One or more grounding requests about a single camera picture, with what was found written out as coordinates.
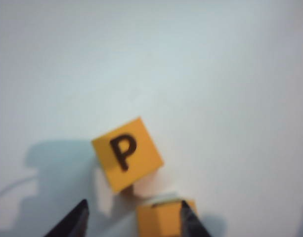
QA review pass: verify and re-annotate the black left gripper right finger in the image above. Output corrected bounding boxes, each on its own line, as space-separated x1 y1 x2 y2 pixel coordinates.
180 199 213 237

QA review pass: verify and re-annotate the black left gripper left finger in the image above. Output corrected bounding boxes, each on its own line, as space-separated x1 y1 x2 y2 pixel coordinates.
43 198 90 237

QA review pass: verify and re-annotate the yellow block letter T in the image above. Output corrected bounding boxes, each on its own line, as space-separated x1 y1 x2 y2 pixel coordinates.
136 198 199 237

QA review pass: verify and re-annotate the yellow block letter P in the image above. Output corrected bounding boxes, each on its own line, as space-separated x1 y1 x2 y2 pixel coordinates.
91 117 165 193

